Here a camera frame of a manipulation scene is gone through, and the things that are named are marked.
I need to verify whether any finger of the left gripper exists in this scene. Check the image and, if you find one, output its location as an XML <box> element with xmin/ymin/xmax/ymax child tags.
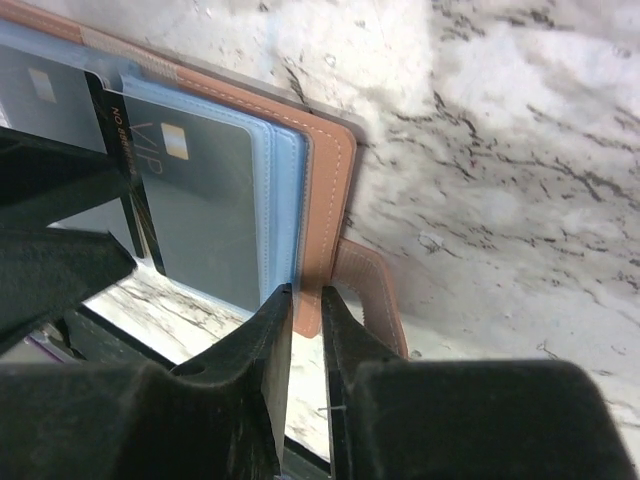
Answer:
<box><xmin>1</xmin><ymin>228</ymin><xmax>137</xmax><ymax>353</ymax></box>
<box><xmin>1</xmin><ymin>127</ymin><xmax>129</xmax><ymax>229</ymax></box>

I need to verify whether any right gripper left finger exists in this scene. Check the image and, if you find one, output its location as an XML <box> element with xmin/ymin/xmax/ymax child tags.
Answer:
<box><xmin>1</xmin><ymin>285</ymin><xmax>292</xmax><ymax>479</ymax></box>

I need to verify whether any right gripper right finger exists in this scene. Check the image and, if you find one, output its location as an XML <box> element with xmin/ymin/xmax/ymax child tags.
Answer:
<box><xmin>322</xmin><ymin>287</ymin><xmax>637</xmax><ymax>479</ymax></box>

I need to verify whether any black gold credit card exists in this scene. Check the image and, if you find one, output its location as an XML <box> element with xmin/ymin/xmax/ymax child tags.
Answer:
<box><xmin>84</xmin><ymin>72</ymin><xmax>166</xmax><ymax>275</ymax></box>

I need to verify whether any dark grey VIP card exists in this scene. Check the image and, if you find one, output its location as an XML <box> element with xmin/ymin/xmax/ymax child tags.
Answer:
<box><xmin>124</xmin><ymin>85</ymin><xmax>266</xmax><ymax>311</ymax></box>

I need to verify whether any tan leather card holder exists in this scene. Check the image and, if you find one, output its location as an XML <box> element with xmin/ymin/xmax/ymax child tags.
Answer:
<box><xmin>1</xmin><ymin>1</ymin><xmax>408</xmax><ymax>357</ymax></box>

